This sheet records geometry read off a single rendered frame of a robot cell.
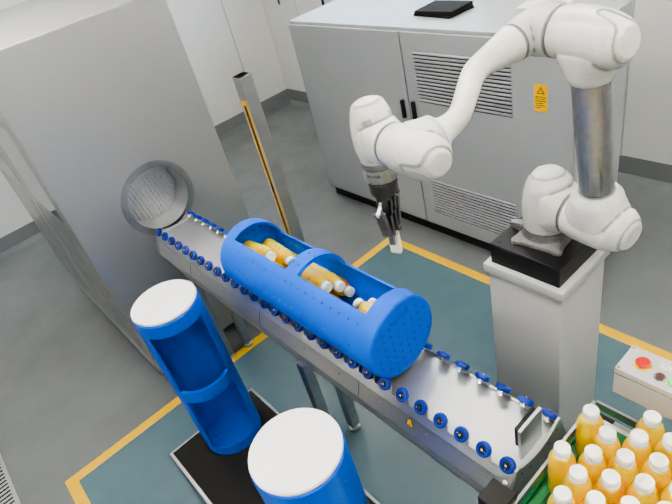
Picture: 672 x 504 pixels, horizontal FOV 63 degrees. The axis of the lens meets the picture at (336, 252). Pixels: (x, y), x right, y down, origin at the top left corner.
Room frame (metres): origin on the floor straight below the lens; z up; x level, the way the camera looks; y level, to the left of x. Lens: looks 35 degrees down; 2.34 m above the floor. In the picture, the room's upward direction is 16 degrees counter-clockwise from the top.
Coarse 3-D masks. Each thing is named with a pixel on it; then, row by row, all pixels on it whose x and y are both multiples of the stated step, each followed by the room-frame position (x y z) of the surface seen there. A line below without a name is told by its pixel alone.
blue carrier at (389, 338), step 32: (256, 224) 1.98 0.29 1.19; (224, 256) 1.85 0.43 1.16; (256, 256) 1.71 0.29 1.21; (320, 256) 1.58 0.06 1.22; (256, 288) 1.66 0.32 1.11; (288, 288) 1.51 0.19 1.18; (320, 288) 1.42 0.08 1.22; (384, 288) 1.47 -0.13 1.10; (320, 320) 1.34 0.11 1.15; (352, 320) 1.25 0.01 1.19; (384, 320) 1.19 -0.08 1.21; (416, 320) 1.26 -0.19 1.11; (352, 352) 1.21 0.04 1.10; (384, 352) 1.17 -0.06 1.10; (416, 352) 1.24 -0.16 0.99
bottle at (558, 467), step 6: (552, 450) 0.75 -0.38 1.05; (552, 456) 0.74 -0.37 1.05; (570, 456) 0.72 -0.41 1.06; (552, 462) 0.73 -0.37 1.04; (558, 462) 0.72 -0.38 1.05; (564, 462) 0.72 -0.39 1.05; (570, 462) 0.71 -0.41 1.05; (552, 468) 0.73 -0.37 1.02; (558, 468) 0.72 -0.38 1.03; (564, 468) 0.71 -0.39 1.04; (552, 474) 0.73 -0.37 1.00; (558, 474) 0.71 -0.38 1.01; (564, 474) 0.71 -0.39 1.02; (552, 480) 0.73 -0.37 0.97; (558, 480) 0.71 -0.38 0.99; (552, 486) 0.72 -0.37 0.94; (552, 492) 0.72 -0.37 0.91
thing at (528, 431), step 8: (528, 416) 0.87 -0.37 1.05; (536, 416) 0.86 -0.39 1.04; (520, 424) 0.85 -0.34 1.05; (528, 424) 0.84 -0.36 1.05; (536, 424) 0.86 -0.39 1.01; (520, 432) 0.82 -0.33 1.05; (528, 432) 0.84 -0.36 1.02; (536, 432) 0.86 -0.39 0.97; (520, 440) 0.82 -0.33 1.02; (528, 440) 0.84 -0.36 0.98; (536, 440) 0.86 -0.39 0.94; (520, 448) 0.82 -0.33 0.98; (528, 448) 0.84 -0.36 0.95; (520, 456) 0.82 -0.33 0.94
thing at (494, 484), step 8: (496, 480) 0.75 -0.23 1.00; (504, 480) 0.75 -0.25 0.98; (488, 488) 0.73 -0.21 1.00; (496, 488) 0.73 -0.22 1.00; (504, 488) 0.72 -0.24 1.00; (480, 496) 0.72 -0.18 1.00; (488, 496) 0.71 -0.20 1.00; (496, 496) 0.71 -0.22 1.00; (504, 496) 0.70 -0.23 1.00; (512, 496) 0.70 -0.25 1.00
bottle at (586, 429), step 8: (600, 416) 0.81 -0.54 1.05; (576, 424) 0.82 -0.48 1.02; (584, 424) 0.80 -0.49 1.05; (592, 424) 0.79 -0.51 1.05; (600, 424) 0.79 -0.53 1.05; (576, 432) 0.82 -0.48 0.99; (584, 432) 0.79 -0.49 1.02; (592, 432) 0.78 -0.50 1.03; (576, 440) 0.82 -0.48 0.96; (584, 440) 0.79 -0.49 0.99; (576, 448) 0.81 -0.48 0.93; (584, 448) 0.79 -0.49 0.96
